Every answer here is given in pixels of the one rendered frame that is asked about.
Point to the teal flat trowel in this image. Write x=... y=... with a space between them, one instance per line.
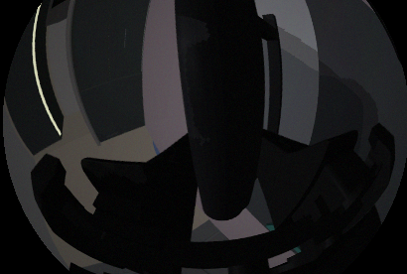
x=272 y=227

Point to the dark grey rectangular mat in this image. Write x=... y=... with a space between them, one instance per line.
x=361 y=83

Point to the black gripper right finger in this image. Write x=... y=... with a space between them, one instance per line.
x=288 y=170

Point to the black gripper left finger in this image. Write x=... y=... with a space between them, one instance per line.
x=167 y=182

